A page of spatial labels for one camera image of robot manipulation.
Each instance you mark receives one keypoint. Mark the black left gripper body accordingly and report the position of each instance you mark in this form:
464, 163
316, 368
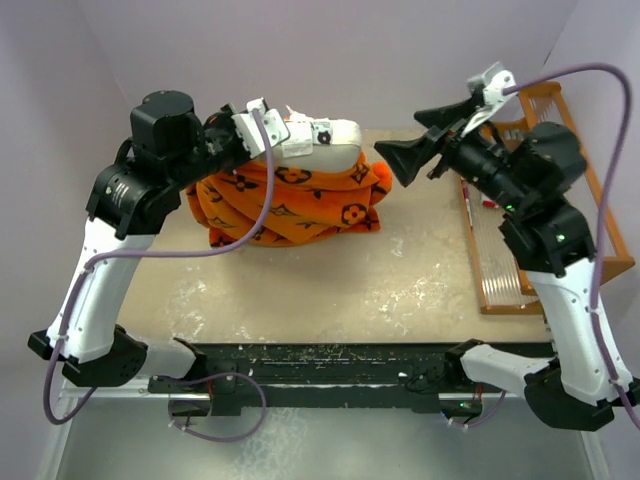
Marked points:
221, 145

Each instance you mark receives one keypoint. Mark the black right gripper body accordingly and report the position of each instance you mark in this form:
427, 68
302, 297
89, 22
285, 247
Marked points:
478, 160

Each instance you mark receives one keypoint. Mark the aluminium frame rail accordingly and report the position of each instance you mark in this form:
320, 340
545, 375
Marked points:
125, 433

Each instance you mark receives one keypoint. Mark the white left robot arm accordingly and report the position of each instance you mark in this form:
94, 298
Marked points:
168, 149

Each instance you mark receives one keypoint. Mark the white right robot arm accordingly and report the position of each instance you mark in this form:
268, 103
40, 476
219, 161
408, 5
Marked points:
582, 384

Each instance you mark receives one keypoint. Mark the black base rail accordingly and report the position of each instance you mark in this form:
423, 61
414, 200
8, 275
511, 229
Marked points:
377, 376

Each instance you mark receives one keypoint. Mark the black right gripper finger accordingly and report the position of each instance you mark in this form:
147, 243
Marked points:
446, 115
405, 158

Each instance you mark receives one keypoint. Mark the white pillow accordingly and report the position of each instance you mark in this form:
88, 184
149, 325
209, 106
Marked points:
322, 145

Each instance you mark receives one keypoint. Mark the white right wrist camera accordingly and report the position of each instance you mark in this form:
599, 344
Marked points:
491, 85

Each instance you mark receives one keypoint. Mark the orange patterned pillowcase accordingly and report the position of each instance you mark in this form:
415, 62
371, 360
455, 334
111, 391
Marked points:
307, 206

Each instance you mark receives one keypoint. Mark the red white marker pen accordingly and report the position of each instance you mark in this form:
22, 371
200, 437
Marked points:
467, 200

